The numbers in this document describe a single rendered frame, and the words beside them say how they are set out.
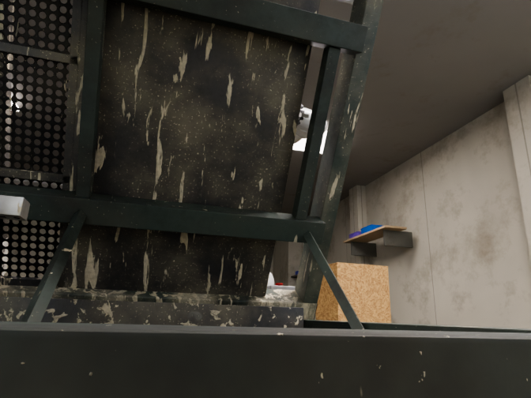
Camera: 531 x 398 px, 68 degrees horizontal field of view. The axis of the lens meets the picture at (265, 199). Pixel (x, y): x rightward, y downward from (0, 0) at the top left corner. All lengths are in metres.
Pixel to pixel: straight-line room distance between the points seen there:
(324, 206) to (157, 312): 0.66
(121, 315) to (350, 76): 1.05
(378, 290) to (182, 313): 2.47
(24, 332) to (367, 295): 3.35
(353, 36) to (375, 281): 2.54
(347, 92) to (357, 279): 2.29
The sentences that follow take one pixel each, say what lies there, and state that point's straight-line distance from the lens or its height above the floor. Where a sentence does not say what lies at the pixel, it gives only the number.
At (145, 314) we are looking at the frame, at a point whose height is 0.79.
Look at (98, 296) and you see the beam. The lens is 1.45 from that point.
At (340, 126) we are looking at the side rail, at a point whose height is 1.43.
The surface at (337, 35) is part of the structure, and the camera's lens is 1.32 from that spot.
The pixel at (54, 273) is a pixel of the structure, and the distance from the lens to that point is 1.04.
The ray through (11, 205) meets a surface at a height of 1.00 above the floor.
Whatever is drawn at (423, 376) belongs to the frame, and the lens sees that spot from 0.24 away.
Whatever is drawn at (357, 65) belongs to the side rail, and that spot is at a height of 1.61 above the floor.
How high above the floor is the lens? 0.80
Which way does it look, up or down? 17 degrees up
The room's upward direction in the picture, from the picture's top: 2 degrees clockwise
